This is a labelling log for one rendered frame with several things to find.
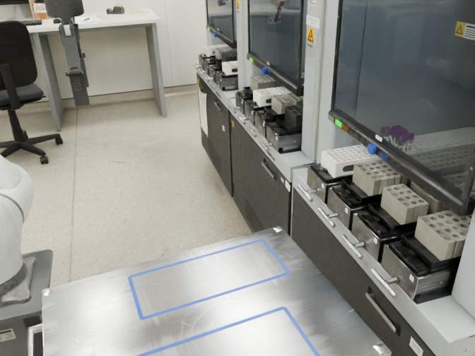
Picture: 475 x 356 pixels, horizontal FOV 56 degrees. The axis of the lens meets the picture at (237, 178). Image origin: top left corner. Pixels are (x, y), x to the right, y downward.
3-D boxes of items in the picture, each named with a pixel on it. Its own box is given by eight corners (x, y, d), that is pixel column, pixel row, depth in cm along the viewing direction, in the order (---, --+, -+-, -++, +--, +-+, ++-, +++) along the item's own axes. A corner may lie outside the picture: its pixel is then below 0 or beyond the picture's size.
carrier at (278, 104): (285, 116, 189) (285, 102, 186) (281, 116, 188) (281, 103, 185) (275, 107, 198) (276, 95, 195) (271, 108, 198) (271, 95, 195)
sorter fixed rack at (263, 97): (310, 95, 217) (311, 82, 214) (319, 102, 209) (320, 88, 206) (252, 102, 210) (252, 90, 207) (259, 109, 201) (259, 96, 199)
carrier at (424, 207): (425, 223, 117) (430, 204, 114) (418, 224, 117) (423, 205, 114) (399, 201, 127) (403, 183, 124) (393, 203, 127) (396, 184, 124)
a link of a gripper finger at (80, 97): (83, 72, 94) (83, 73, 93) (90, 103, 97) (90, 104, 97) (68, 73, 93) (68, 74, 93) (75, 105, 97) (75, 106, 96)
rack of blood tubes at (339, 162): (396, 154, 158) (399, 138, 155) (413, 166, 149) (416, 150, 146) (319, 167, 150) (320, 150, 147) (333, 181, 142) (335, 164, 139)
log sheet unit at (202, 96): (201, 127, 331) (197, 80, 314) (209, 141, 308) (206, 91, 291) (197, 127, 330) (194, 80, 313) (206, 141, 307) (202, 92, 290)
